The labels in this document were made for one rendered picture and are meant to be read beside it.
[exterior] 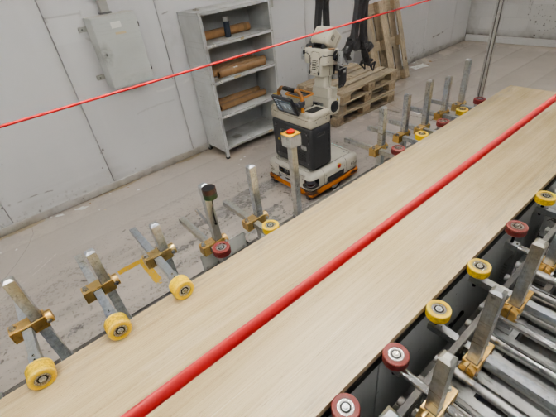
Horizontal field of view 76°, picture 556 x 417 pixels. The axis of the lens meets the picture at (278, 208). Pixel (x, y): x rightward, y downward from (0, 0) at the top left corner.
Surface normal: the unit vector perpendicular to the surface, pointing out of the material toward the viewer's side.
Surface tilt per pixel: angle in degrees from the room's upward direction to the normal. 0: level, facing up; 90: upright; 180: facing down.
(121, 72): 90
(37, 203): 90
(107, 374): 0
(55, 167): 90
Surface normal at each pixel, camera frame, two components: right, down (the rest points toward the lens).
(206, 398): -0.11, -0.81
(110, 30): 0.64, 0.39
